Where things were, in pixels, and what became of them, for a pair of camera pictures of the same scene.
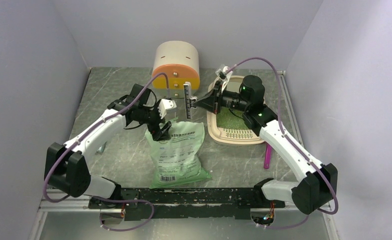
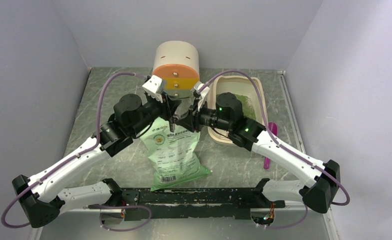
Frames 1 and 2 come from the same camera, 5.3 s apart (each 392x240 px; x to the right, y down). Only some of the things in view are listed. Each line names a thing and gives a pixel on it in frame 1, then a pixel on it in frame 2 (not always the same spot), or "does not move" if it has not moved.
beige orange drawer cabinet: x=179 y=60 does not move
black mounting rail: x=185 y=204 does not move
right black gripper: x=212 y=101 -> x=192 y=122
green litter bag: x=175 y=160 does not move
